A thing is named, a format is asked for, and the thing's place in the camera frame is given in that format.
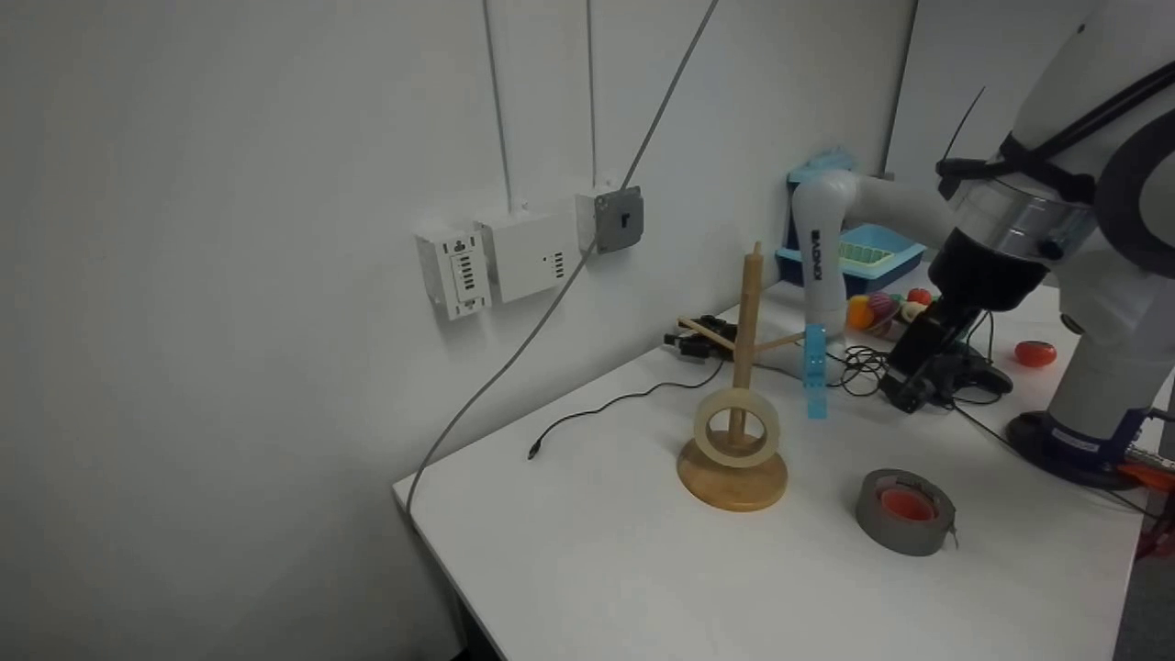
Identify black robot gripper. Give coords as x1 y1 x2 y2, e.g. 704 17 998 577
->
881 230 1047 410

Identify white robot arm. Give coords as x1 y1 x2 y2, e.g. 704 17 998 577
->
790 0 1175 488

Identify wooden peg stand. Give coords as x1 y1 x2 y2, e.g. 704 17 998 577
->
674 246 790 514

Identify orange ball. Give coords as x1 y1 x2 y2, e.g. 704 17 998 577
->
843 292 887 331

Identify blue plastic bin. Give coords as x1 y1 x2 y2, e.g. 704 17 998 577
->
842 224 927 292

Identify masking tape roll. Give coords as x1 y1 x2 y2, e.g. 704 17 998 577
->
690 390 777 469

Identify grey duct tape roll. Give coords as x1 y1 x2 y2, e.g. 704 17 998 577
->
856 469 955 558

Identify thin black table cable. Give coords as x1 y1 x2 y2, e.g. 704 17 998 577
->
526 358 727 464

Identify grey wall socket box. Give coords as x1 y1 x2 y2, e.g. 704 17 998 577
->
575 186 641 252

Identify grey hanging wall cable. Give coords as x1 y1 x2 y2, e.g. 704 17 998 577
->
399 0 725 516

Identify white wall junction box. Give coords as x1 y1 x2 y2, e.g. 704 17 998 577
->
476 212 579 305

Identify white wall adapter box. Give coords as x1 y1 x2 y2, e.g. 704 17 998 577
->
417 229 492 322

